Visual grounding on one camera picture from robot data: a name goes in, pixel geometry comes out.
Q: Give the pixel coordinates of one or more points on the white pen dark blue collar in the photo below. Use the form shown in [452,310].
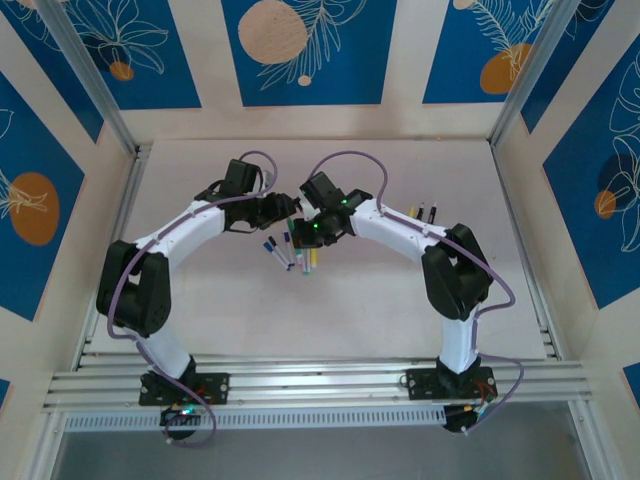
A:
[290,254]

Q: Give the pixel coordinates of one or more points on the white pen black collar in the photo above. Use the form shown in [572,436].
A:
[282,254]

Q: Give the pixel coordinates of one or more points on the white pen cyan collar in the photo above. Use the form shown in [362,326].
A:
[306,270]

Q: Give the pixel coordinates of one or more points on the white pen light blue collar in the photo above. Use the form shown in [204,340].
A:
[279,259]

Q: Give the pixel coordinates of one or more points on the black controller circuit board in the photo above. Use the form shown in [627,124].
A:
[175,415]

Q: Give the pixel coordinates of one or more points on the aluminium side rail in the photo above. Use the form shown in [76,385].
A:
[514,200]
[131,185]

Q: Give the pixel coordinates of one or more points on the aluminium mounting rail beam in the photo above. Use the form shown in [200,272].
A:
[320,385]

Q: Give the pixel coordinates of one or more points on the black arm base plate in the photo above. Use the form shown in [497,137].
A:
[422,382]
[215,387]

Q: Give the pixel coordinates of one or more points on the aluminium frame post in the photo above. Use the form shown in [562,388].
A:
[85,65]
[536,65]

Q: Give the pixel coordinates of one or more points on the aluminium frame leg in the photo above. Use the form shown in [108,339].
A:
[47,450]
[585,445]

